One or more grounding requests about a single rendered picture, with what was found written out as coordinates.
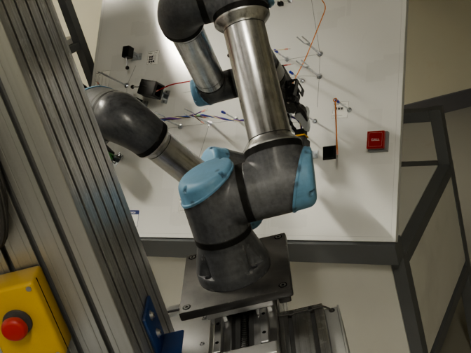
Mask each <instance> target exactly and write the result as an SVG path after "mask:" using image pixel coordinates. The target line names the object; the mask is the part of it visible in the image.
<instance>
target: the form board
mask: <svg viewBox="0 0 471 353"><path fill-rule="evenodd" d="M278 1H279V2H280V1H283V2H284V6H278V5H277V2H278ZM323 1H324V3H325V5H324V3H323V2H322V0H293V1H292V2H291V3H288V1H287V0H274V2H275V4H274V6H272V7H271V8H269V11H270V17H269V19H268V20H267V21H266V23H265V25H266V31H267V34H268V40H269V43H270V46H271V49H272V50H274V49H276V50H278V52H279V53H281V54H282V55H284V56H285V57H288V58H289V61H288V62H286V61H285V58H283V57H282V56H281V55H279V54H278V53H276V52H274V51H273V52H274V53H275V56H276V57H277V58H278V60H279V62H280V63H281V65H284V64H291V65H289V66H284V67H285V68H286V70H287V72H288V74H289V76H290V77H291V79H295V76H294V75H291V74H290V73H289V71H292V72H293V73H294V74H295V75H297V73H298V71H299V69H300V67H301V65H300V64H299V63H297V62H296V60H297V61H298V62H300V63H301V64H303V62H302V61H301V60H303V61H304V59H305V57H306V55H307V52H308V50H309V48H310V46H308V45H306V44H304V43H307V41H306V40H304V39H303V38H302V36H303V37H304V38H305V39H307V40H308V41H309V42H310V44H311V43H312V40H313V37H314V36H315V38H314V40H313V43H312V47H314V48H315V49H316V50H318V51H322V52H323V54H322V56H321V57H318V53H317V52H315V51H314V50H313V49H312V48H310V50H309V52H308V55H307V57H306V60H305V63H306V64H308V65H309V67H310V68H311V69H312V70H313V71H314V72H316V73H317V74H322V78H321V79H317V76H316V75H315V74H314V73H313V72H312V71H310V70H309V69H307V68H304V67H302V68H301V69H300V71H299V73H298V75H297V76H298V77H299V78H304V80H305V81H304V83H301V82H300V80H299V79H298V78H297V79H298V80H299V82H300V84H301V86H302V88H303V89H304V94H303V97H302V96H301V94H300V93H299V94H300V100H299V102H300V104H303V105H304V106H307V107H308V108H309V110H310V114H309V117H310V118H312V119H316V120H317V123H315V124H314V123H313V121H312V120H311V119H309V121H310V131H309V132H307V136H308V138H307V140H309V141H310V147H311V150H312V151H318V158H316V159H313V164H314V170H315V181H316V189H317V200H316V203H315V204H314V205H313V206H312V207H309V208H306V209H302V210H299V211H297V212H296V213H293V212H292V213H288V214H283V215H280V216H274V217H271V218H268V219H263V221H262V222H261V224H260V225H259V226H258V227H257V228H255V229H254V230H253V231H254V233H255V234H256V235H257V237H258V238H262V237H267V236H271V235H277V234H280V233H285V234H286V237H287V240H298V241H334V242H398V228H399V212H400V181H401V166H402V135H403V120H404V89H405V73H406V57H407V27H408V11H409V0H323ZM158 2H159V0H102V9H101V15H100V25H99V31H98V36H97V46H96V52H95V62H94V68H93V78H92V84H91V86H94V84H95V73H96V72H97V71H107V70H111V71H110V76H111V77H112V78H115V79H116V80H118V81H120V82H122V83H124V84H126V83H128V85H129V86H128V87H127V88H125V86H124V85H123V84H121V83H119V82H117V81H114V80H112V79H110V78H109V88H112V89H114V90H118V91H123V92H126V93H129V94H131V95H132V96H134V97H137V98H139V99H141V100H143V101H147V102H148V105H147V108H149V109H150V110H151V111H152V112H153V113H154V114H156V115H157V116H158V117H159V118H164V117H162V116H160V115H158V114H157V113H159V114H161V115H163V116H165V117H166V118H168V117H176V116H186V115H185V113H186V114H188V115H191V114H193V113H191V112H189V111H192V112H194V113H198V112H199V111H202V110H204V109H207V111H205V112H201V113H198V114H205V115H211V116H218V117H222V118H230V119H233V118H231V117H230V116H227V115H226V114H223V113H222V112H221V111H225V112H226V113H227V114H229V115H231V116H233V117H238V120H240V119H243V114H242V110H241V107H240V101H239V98H238V97H237V98H234V99H229V100H226V101H223V102H218V103H215V104H213V105H207V106H196V104H195V103H194V100H193V98H192V95H191V89H190V82H187V83H180V82H184V81H190V80H192V77H191V75H190V73H189V71H188V69H187V68H186V66H185V64H184V62H183V60H182V58H181V56H180V54H179V53H178V51H177V49H176V47H175V45H174V43H173V42H171V41H170V40H168V39H167V38H166V37H165V36H164V34H163V32H162V31H161V29H160V26H159V23H158V17H157V10H158ZM325 6H326V10H325ZM324 11H325V14H324V15H323V13H324ZM322 15H323V18H322ZM321 18H322V21H321V23H320V20H321ZM319 23H320V26H319V28H318V25H319ZM317 28H318V31H317V33H316V30H317ZM204 30H205V32H206V34H207V37H208V39H209V41H210V43H211V46H212V48H213V51H214V53H215V55H216V57H217V59H218V62H219V64H220V67H221V69H222V71H224V70H227V69H232V68H231V62H230V59H229V57H227V54H228V50H227V46H226V41H225V37H224V34H222V33H221V32H219V31H217V30H216V29H215V27H214V23H210V24H206V25H204ZM315 33H316V35H315ZM297 36H298V37H299V38H300V39H301V40H302V41H303V42H304V43H302V42H301V41H300V40H298V38H297ZM123 46H131V47H133V48H134V52H136V53H137V54H139V53H142V59H141V60H135V61H131V59H128V60H127V62H128V66H129V70H127V69H125V67H126V61H125V58H123V57H122V51H123ZM285 48H291V49H288V50H279V49H285ZM156 50H159V51H160V52H159V58H158V64H150V65H146V64H147V57H148V52H150V51H156ZM141 79H146V80H150V81H157V82H159V83H161V84H163V85H164V86H167V85H170V84H173V83H179V84H175V85H170V86H168V87H166V88H164V90H163V92H165V90H169V91H170V95H169V97H168V102H167V104H164V103H161V101H162V99H161V100H159V99H152V98H148V97H144V96H142V95H140V94H138V93H137V91H138V88H134V89H132V88H131V87H130V86H131V85H134V86H139V84H140V81H141ZM334 98H337V99H338V100H339V101H340V102H349V107H350V108H351V109H352V111H351V112H350V113H348V117H347V118H337V119H336V121H337V139H338V152H339V154H338V157H337V154H336V159H331V160H323V146H334V145H336V122H335V118H332V110H333V103H334V101H333V99H334ZM349 107H348V108H349ZM185 108H186V109H188V110H189V111H187V110H185ZM155 112H157V113H155ZM202 119H203V120H206V121H207V122H208V121H212V124H211V126H208V125H207V123H205V122H204V123H205V124H206V125H205V124H203V123H201V122H200V121H199V120H198V119H197V118H184V119H177V120H170V121H172V122H173V123H176V124H178V125H179V124H182V125H183V127H182V129H179V128H178V126H176V125H173V124H172V123H169V122H167V121H165V122H164V123H165V124H166V125H167V126H168V132H169V133H170V134H172V135H173V136H174V137H176V138H177V139H178V140H179V141H180V142H181V143H183V144H184V145H185V146H186V147H187V148H189V149H190V150H191V151H193V152H194V153H195V154H196V155H197V156H198V157H199V158H201V156H202V154H203V152H204V151H205V150H206V149H207V148H209V147H211V146H216V147H220V148H227V149H229V150H232V151H237V152H241V153H244V150H245V149H246V148H247V146H248V144H249V140H248V137H247V132H246V128H245V123H244V121H241V122H238V121H230V120H222V119H218V118H211V117H207V118H202ZM381 130H384V131H389V133H390V134H389V149H388V152H373V153H370V152H368V149H367V132H369V131H381ZM107 146H108V147H109V148H110V149H111V150H112V151H113V152H114V153H115V155H117V154H118V152H120V153H121V154H122V155H123V157H122V158H121V160H120V161H119V163H118V164H117V166H115V165H114V164H113V163H112V164H113V166H114V169H115V171H116V175H117V177H118V180H119V183H120V185H121V188H122V190H123V194H124V196H125V199H126V202H127V204H128V207H129V209H134V210H139V221H138V227H137V232H138V233H139V237H155V238H191V239H193V235H192V232H191V229H190V226H189V222H188V220H187V217H186V214H185V213H178V208H179V198H180V195H179V191H178V185H179V182H178V181H177V180H176V179H174V178H173V177H172V176H170V175H169V174H168V173H167V172H165V171H164V170H163V169H161V168H160V167H159V166H157V165H156V164H155V163H154V162H152V161H151V160H150V159H148V158H140V157H139V156H138V155H136V154H135V153H133V152H132V151H130V150H128V149H126V148H124V147H122V146H120V145H118V144H115V143H113V142H110V141H109V142H108V143H107Z"/></svg>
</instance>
